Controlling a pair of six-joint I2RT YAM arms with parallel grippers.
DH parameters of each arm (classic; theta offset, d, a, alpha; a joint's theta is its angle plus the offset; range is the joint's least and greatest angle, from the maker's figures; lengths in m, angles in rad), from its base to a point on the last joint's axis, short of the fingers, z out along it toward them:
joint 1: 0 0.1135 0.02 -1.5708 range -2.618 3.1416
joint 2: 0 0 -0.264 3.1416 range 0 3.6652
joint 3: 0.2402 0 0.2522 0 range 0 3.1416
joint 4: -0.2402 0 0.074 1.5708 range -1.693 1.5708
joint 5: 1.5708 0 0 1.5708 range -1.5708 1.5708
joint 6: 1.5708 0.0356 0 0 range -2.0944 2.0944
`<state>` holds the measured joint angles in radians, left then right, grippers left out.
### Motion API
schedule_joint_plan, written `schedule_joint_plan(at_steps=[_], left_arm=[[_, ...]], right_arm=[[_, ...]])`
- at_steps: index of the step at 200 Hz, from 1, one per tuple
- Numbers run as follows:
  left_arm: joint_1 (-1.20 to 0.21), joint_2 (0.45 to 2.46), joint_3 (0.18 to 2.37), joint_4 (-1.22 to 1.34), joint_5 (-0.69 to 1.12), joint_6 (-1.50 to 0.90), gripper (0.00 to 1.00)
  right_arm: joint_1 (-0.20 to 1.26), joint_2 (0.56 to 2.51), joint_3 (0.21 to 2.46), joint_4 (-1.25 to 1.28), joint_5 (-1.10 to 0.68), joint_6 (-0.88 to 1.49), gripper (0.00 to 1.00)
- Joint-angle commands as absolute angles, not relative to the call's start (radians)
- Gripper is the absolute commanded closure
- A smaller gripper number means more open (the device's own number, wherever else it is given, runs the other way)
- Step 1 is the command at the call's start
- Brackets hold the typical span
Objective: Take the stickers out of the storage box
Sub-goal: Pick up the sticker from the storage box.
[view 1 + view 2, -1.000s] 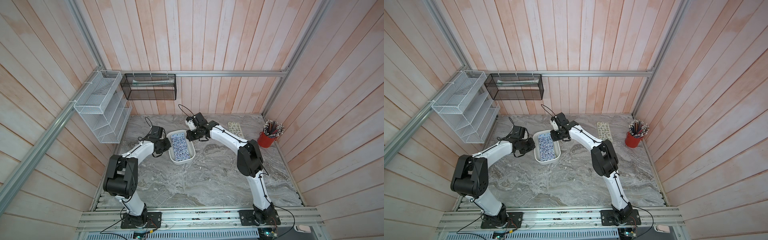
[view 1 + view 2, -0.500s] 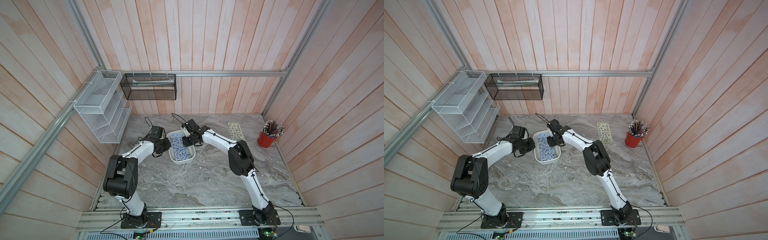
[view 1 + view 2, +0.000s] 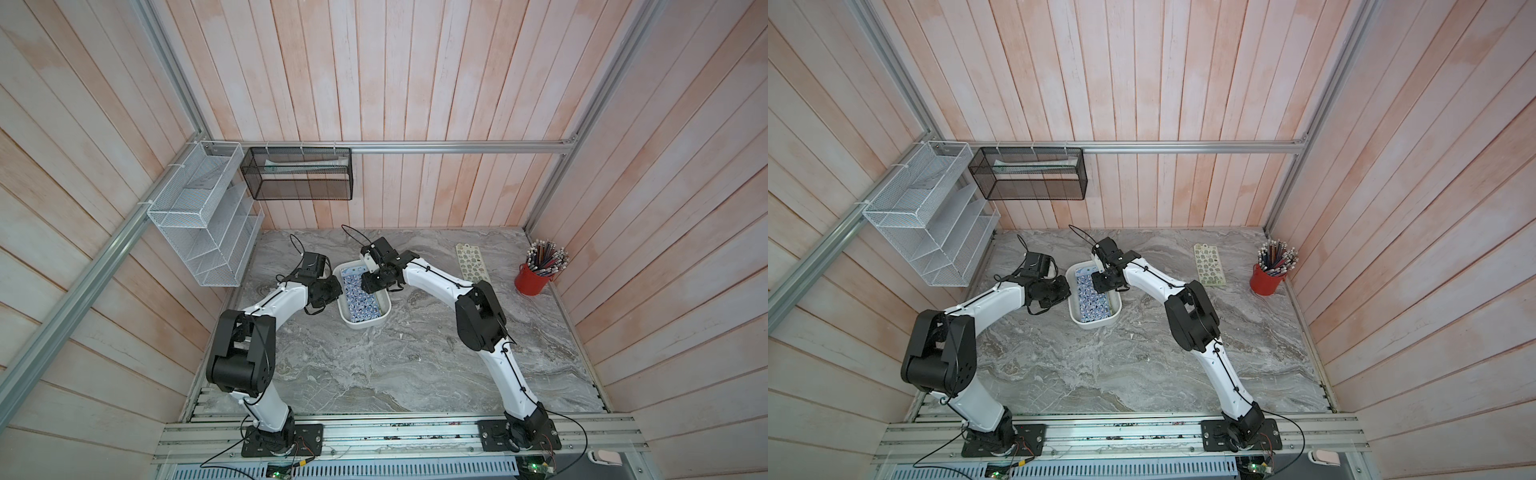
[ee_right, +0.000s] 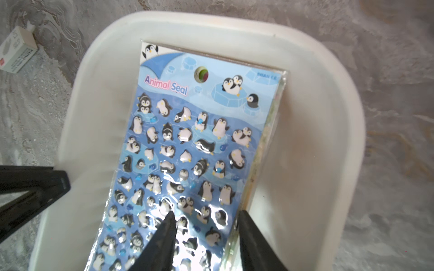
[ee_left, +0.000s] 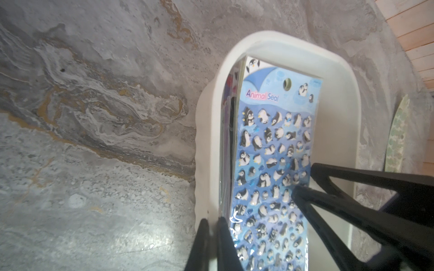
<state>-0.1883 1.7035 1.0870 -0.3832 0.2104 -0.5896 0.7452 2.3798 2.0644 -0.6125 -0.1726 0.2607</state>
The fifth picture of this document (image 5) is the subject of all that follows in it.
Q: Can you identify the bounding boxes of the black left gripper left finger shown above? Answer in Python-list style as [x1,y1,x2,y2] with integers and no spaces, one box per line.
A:
[184,219,210,271]

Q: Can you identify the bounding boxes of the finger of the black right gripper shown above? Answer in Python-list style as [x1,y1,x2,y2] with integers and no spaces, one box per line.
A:
[310,163,434,227]
[292,186,434,271]

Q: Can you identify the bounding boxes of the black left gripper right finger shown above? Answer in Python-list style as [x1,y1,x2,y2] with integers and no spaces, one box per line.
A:
[217,217,243,271]

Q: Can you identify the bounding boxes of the green frog sticker sheet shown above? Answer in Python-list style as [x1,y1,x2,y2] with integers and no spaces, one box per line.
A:
[384,95,410,173]

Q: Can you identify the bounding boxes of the white plastic storage box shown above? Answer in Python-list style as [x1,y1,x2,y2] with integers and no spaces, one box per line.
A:
[195,30,361,271]

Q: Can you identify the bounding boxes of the blue penguin sticker sheet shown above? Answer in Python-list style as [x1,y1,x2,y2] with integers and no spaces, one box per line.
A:
[228,56,322,271]

